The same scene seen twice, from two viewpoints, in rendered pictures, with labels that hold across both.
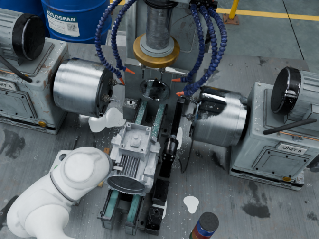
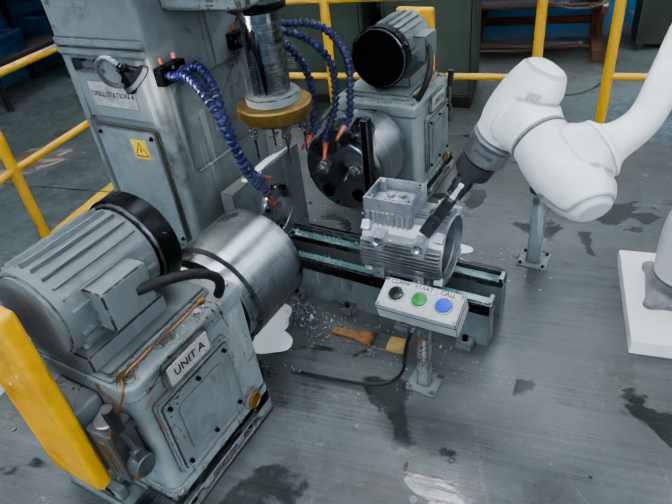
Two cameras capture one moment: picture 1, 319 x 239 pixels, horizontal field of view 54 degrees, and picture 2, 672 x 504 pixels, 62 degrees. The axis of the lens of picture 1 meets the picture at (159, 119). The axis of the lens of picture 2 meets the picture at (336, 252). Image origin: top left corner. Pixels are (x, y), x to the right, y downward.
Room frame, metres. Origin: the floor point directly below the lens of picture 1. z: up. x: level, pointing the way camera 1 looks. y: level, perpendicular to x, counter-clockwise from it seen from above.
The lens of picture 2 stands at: (0.25, 1.16, 1.81)
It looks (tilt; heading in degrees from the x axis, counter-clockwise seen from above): 36 degrees down; 297
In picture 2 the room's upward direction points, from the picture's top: 7 degrees counter-clockwise
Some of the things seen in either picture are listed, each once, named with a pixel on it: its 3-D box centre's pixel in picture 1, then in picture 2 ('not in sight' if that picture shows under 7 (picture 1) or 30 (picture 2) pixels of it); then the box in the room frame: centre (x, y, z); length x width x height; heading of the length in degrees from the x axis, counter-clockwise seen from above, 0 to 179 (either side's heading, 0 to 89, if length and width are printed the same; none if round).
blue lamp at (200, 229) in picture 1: (207, 224); not in sight; (0.32, -0.19, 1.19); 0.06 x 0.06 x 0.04
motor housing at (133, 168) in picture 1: (132, 162); (412, 239); (0.59, 0.08, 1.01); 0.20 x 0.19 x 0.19; 175
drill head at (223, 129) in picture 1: (222, 117); (361, 153); (0.86, -0.28, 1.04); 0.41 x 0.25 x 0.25; 84
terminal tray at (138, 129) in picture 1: (135, 142); (395, 203); (0.63, 0.08, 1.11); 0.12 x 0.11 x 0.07; 175
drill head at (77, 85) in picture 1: (75, 85); (222, 288); (0.93, 0.40, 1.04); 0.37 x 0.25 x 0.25; 84
